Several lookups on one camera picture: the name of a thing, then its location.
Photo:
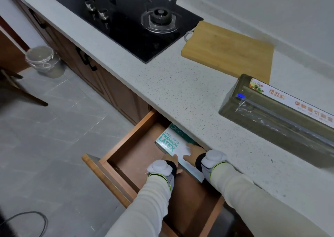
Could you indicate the person's left thumb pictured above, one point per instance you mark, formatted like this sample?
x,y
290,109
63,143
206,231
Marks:
x,y
179,171

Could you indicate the person's right forearm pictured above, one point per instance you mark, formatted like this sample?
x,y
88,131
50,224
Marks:
x,y
250,202

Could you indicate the person's left hand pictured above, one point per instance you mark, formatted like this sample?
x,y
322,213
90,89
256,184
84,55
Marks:
x,y
171,160

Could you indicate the person's left forearm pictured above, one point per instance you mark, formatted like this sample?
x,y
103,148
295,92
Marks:
x,y
146,210

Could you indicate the grey lined trash bin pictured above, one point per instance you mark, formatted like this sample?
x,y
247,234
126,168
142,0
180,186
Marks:
x,y
44,61

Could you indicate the brown wooden cabinet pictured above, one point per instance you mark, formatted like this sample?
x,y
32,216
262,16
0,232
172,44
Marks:
x,y
104,85

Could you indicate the person's right thumb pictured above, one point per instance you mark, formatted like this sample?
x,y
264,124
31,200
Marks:
x,y
187,157

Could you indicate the black glass gas stove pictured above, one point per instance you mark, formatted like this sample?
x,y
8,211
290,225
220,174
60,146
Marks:
x,y
122,22

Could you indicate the silver stove knob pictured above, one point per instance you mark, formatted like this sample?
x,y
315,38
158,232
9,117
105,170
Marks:
x,y
103,14
91,5

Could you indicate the person's right hand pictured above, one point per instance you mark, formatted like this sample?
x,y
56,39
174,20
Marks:
x,y
195,153

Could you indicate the dark wooden chair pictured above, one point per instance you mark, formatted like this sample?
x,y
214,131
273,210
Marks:
x,y
18,90

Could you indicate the wooden drawer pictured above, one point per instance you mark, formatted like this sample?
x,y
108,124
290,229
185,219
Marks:
x,y
146,166

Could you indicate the small gas burner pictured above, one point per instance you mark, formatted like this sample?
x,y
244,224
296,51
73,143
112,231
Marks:
x,y
160,18

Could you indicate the green cling film dispenser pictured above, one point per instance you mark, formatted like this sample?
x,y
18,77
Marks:
x,y
266,114

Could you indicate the wooden cutting board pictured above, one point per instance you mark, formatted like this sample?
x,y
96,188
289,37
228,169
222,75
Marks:
x,y
229,51

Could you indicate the white green glove box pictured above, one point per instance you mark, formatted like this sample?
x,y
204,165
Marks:
x,y
169,142

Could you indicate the brown wooden door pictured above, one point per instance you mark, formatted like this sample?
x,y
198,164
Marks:
x,y
10,48

